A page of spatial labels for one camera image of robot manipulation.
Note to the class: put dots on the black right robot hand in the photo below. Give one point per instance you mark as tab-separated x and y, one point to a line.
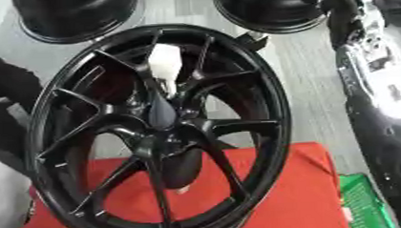
344	21

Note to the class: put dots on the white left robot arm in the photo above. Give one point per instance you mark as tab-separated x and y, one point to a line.
5	202

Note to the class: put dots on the black round wheel rim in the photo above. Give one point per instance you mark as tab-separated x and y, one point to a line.
267	10
75	15

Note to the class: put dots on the white pin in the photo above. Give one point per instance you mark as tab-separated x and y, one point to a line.
165	61

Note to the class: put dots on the black spoked wheel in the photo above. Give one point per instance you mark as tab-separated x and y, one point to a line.
73	193

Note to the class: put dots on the green plastic crate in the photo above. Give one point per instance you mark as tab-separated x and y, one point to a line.
364	202

